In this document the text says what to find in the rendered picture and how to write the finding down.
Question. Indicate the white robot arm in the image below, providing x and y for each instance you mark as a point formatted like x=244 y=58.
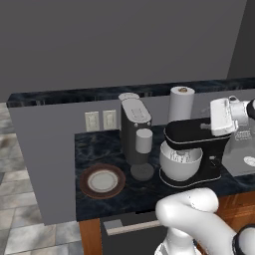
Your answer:
x=196 y=215

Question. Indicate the grey coffee machine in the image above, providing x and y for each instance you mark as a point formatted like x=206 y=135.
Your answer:
x=134 y=132

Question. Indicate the white paper towel roll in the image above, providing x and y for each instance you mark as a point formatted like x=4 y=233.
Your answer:
x=181 y=104

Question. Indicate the brown rimmed plate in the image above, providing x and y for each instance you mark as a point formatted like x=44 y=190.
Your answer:
x=102 y=181

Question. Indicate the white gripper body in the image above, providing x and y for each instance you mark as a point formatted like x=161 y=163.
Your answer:
x=221 y=116

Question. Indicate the dark dishwasher front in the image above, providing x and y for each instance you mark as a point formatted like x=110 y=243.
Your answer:
x=132 y=240

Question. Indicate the black stand mixer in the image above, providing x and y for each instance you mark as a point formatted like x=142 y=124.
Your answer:
x=194 y=132

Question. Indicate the wooden cupboard run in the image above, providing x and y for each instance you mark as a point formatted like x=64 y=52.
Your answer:
x=90 y=237

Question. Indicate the white wall outlet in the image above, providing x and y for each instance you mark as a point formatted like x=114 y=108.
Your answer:
x=109 y=119
x=92 y=121

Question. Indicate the white mixer bowl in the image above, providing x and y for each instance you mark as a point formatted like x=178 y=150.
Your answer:
x=181 y=167

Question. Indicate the translucent grey jug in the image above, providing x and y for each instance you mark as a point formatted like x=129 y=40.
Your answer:
x=239 y=152

